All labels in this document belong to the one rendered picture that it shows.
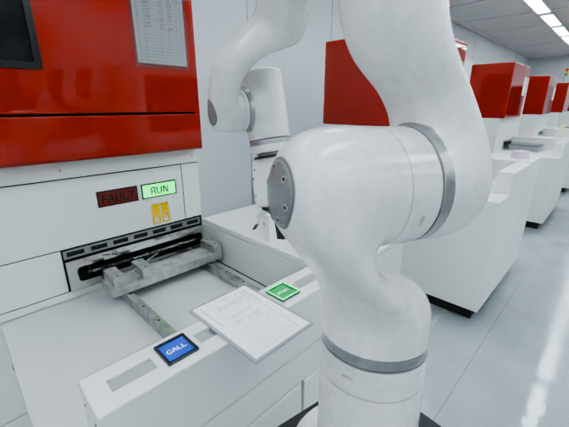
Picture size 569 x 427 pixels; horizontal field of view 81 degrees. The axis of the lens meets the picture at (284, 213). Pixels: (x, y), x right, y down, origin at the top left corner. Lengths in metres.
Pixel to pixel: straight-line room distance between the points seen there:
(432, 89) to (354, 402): 0.32
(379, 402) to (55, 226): 0.93
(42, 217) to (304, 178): 0.90
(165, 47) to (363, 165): 0.92
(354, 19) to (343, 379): 0.35
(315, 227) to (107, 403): 0.43
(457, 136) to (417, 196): 0.08
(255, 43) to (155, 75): 0.56
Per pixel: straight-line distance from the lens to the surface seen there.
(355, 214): 0.27
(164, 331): 0.89
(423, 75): 0.35
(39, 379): 0.93
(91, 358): 0.93
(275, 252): 0.99
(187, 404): 0.66
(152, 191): 1.16
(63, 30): 1.04
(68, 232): 1.11
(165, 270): 1.10
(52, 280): 1.15
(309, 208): 0.27
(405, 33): 0.34
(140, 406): 0.61
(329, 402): 0.44
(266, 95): 0.66
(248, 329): 0.66
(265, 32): 0.60
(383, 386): 0.39
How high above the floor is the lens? 1.36
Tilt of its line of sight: 18 degrees down
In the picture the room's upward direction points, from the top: straight up
